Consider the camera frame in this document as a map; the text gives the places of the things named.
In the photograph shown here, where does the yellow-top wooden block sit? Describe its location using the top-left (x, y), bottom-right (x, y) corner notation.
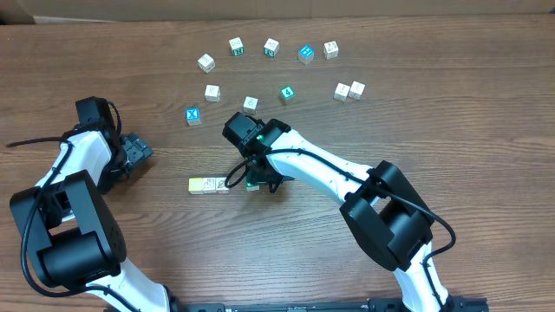
top-left (188, 178), bottom-right (204, 195)

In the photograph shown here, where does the yellow O wooden block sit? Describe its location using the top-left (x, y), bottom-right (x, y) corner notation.
top-left (323, 41), bottom-right (339, 59)

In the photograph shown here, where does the green J wooden block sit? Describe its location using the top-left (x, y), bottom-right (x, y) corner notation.
top-left (264, 38), bottom-right (279, 58)

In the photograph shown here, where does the green 4 wooden block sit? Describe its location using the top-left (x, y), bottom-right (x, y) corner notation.
top-left (279, 86), bottom-right (295, 103)

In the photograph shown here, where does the plain globe wooden block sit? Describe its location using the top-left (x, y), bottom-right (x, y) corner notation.
top-left (205, 85), bottom-right (221, 102)

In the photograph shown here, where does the green-edged picture wooden block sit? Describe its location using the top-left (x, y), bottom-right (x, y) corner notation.
top-left (202, 177), bottom-right (217, 194)

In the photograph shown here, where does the yellow anchor wooden block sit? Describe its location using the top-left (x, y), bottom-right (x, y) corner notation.
top-left (348, 81), bottom-right (365, 101)

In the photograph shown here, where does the green K wooden block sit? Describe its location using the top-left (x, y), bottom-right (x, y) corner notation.
top-left (229, 37), bottom-right (245, 56)

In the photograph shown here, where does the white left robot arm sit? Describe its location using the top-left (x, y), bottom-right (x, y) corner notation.
top-left (10, 96), bottom-right (184, 311)

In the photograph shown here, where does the blue-top wooden block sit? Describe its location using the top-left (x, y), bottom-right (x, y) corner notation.
top-left (298, 45), bottom-right (315, 65)

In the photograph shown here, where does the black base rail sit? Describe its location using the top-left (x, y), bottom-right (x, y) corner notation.
top-left (179, 296), bottom-right (489, 312)

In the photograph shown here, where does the green 7 wooden block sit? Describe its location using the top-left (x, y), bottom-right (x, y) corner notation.
top-left (245, 178), bottom-right (260, 192)

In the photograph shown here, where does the yellow-edged wooden block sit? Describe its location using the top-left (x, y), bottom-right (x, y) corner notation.
top-left (198, 54), bottom-right (215, 74)

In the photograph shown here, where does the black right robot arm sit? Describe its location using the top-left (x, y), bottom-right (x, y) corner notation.
top-left (222, 113), bottom-right (451, 311)

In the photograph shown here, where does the yellow G wooden block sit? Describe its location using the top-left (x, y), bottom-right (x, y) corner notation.
top-left (333, 83), bottom-right (350, 102)

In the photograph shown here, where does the blue D wooden block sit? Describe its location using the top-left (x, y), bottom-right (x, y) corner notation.
top-left (243, 96), bottom-right (258, 114)

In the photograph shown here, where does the blue X wooden block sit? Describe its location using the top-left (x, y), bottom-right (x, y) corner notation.
top-left (186, 107), bottom-right (201, 126)

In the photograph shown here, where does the red Y wooden block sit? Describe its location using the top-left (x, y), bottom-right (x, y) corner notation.
top-left (215, 177), bottom-right (230, 193)

